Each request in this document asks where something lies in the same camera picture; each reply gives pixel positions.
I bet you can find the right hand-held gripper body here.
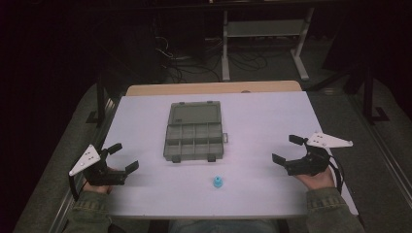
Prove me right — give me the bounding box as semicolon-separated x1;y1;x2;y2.
285;131;355;177

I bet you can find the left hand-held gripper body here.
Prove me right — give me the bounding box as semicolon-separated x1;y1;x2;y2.
68;144;128;187

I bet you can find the grey clear plastic organizer box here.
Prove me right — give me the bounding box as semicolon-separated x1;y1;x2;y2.
162;100;230;164

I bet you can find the person's left hand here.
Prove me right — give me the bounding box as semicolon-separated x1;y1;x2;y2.
82;166;120;195

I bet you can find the person's right hand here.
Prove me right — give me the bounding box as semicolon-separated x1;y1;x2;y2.
295;167;336;192

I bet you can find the black metal stand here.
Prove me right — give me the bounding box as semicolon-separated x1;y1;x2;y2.
85;72;113;125
361;62;391;125

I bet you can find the wooden table board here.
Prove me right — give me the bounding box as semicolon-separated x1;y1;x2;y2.
124;80;303;97

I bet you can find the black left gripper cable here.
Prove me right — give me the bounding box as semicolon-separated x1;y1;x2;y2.
67;174;89;202

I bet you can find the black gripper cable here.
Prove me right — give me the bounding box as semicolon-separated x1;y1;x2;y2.
327;154;345;196
67;174;89;202

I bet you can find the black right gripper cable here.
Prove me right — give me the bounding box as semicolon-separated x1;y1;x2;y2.
327;154;345;196

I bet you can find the tangle of floor cables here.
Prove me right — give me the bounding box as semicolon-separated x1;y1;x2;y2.
154;35;270;84

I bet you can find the white metal desk frame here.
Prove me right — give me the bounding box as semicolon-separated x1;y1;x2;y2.
221;7;316;83

